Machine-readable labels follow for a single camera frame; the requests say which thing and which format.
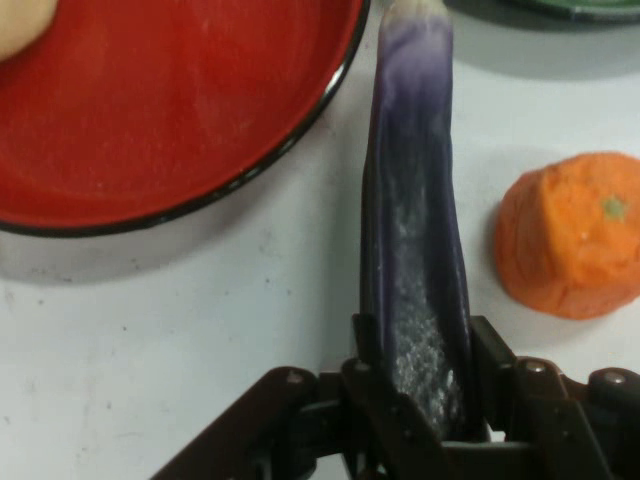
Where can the orange toy tangerine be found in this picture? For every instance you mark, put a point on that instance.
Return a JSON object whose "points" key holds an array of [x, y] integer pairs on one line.
{"points": [[575, 240]]}

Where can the purple toy eggplant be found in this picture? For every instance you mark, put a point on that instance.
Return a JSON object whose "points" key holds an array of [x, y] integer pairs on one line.
{"points": [[415, 200]]}

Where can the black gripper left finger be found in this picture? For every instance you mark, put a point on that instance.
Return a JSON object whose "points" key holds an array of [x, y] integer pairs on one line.
{"points": [[310, 425]]}

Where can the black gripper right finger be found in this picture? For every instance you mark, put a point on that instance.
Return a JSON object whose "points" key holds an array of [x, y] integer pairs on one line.
{"points": [[545, 415]]}

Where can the green plate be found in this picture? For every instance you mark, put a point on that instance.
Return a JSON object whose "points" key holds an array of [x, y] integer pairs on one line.
{"points": [[560, 7]]}

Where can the red bowl with black rim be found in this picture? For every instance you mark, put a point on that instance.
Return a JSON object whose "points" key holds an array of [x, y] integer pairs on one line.
{"points": [[165, 110]]}

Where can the beige round toy food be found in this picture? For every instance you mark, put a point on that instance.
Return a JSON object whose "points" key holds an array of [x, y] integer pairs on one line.
{"points": [[20, 25]]}

